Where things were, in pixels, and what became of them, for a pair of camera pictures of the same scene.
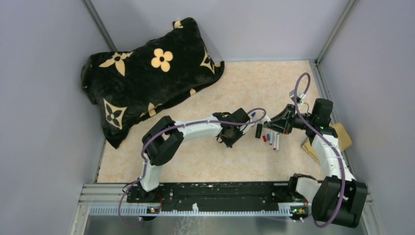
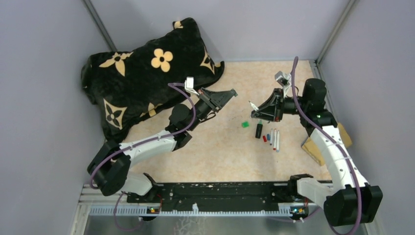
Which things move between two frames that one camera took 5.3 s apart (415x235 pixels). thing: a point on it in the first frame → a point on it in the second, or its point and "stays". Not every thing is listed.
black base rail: x=218 y=194 stays
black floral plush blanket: x=127 y=85 stays
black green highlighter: x=259 y=129 stays
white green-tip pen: x=243 y=129 → x=253 y=106
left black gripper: x=243 y=117 → x=209 y=102
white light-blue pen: x=278 y=136 stays
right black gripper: x=284 y=122 → x=272 y=109
